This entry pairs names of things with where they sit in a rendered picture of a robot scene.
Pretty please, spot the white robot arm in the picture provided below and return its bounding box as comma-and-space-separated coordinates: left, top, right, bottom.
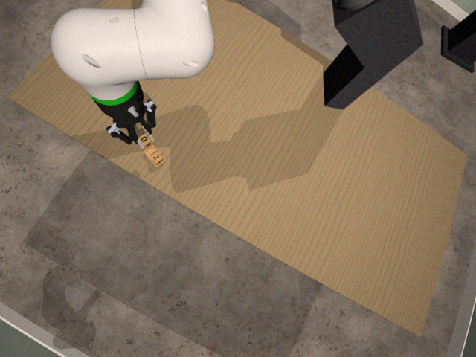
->
51, 0, 215, 118

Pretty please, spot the tan cube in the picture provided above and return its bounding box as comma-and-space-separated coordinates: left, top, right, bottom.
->
139, 133, 152, 149
150, 152, 164, 165

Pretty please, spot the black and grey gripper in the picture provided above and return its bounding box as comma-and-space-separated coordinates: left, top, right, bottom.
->
106, 99, 157, 149

